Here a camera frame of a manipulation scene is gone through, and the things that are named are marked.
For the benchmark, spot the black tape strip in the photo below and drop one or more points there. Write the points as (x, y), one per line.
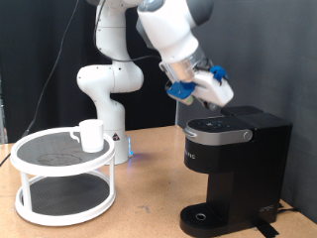
(267, 230)

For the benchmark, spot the black Keurig coffee machine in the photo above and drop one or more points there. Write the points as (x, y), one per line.
(244, 172)

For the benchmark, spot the black curtain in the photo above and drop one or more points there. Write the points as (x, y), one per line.
(33, 49)

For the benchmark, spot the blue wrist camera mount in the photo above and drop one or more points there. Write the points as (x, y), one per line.
(180, 90)

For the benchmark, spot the grey metal post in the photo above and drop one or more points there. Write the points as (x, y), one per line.
(2, 115)

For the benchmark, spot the white two-tier turntable rack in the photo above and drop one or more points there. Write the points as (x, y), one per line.
(62, 195)

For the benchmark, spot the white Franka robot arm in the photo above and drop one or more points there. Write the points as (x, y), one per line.
(168, 29)

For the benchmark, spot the white plastic mug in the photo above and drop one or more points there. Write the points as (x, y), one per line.
(92, 135)

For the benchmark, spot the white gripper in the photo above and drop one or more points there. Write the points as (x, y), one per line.
(214, 89)

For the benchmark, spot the vertical metal partition pole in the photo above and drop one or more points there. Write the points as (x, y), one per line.
(180, 112)

